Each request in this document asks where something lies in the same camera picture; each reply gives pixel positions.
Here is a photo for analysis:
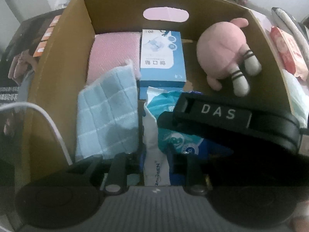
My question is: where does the blue checked towel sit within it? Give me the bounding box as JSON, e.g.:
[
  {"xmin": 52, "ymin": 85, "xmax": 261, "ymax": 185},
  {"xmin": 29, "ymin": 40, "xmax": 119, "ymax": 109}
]
[{"xmin": 75, "ymin": 63, "xmax": 139, "ymax": 161}]

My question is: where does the pink plush toy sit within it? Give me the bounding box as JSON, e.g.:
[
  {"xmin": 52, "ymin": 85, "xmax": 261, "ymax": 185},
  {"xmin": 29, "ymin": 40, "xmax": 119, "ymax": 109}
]
[{"xmin": 196, "ymin": 18, "xmax": 262, "ymax": 97}]

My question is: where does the white cable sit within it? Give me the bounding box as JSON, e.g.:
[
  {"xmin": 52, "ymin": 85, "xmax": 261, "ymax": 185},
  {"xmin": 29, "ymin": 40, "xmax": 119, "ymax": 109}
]
[{"xmin": 0, "ymin": 101, "xmax": 73, "ymax": 166}]

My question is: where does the dark printed flat carton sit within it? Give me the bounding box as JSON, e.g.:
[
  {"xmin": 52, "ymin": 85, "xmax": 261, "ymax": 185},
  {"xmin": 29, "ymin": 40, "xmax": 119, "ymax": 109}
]
[{"xmin": 0, "ymin": 10, "xmax": 66, "ymax": 136}]

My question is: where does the pink wet wipes pack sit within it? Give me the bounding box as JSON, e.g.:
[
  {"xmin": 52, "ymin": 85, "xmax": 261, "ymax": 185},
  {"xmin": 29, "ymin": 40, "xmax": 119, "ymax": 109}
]
[{"xmin": 270, "ymin": 27, "xmax": 308, "ymax": 81}]

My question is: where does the blue white tissue pack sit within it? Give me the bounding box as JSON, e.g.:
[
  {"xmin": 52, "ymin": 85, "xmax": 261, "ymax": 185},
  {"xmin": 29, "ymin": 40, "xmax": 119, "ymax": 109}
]
[{"xmin": 143, "ymin": 87, "xmax": 209, "ymax": 186}]

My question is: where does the rolled white quilt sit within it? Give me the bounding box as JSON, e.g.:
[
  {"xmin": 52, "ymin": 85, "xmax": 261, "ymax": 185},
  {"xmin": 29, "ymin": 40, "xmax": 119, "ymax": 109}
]
[{"xmin": 271, "ymin": 7, "xmax": 308, "ymax": 66}]

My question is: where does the brown cardboard box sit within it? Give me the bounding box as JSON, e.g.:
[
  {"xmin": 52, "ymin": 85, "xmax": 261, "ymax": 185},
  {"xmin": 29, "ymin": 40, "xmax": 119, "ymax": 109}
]
[{"xmin": 14, "ymin": 0, "xmax": 300, "ymax": 230}]

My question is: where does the blue face mask box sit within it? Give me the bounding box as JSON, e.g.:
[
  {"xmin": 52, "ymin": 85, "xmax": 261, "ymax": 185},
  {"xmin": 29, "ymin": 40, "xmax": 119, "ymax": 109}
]
[{"xmin": 139, "ymin": 29, "xmax": 186, "ymax": 88}]

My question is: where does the pink bubble mailer pouch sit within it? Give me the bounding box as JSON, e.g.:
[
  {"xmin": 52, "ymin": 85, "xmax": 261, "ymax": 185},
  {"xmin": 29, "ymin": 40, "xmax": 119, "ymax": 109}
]
[{"xmin": 86, "ymin": 32, "xmax": 141, "ymax": 85}]

